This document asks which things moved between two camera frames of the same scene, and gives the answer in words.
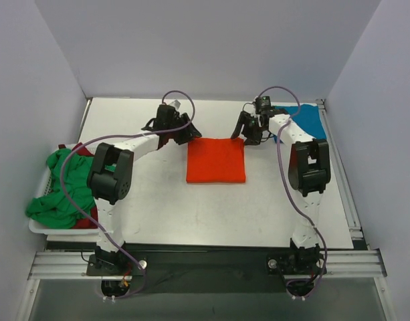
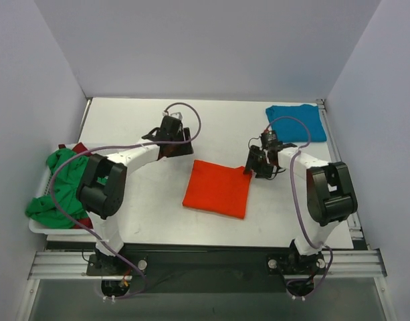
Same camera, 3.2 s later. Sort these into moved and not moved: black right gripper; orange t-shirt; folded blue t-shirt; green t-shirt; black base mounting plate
Moved: black right gripper; orange t-shirt
Not moved: green t-shirt; folded blue t-shirt; black base mounting plate
